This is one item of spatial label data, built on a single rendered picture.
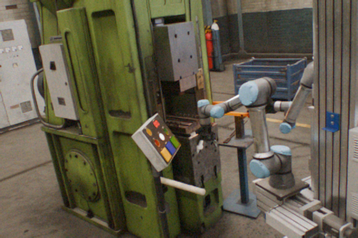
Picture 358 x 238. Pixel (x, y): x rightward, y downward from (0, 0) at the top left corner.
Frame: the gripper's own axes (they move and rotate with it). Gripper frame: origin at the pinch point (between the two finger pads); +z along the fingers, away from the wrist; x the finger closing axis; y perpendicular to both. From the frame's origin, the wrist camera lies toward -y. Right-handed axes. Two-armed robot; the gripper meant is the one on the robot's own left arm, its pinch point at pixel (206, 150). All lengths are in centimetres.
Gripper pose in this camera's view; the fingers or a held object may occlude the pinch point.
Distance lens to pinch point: 236.6
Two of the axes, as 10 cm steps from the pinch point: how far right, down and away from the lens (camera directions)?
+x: 8.8, -2.5, 4.0
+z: 1.3, 9.4, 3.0
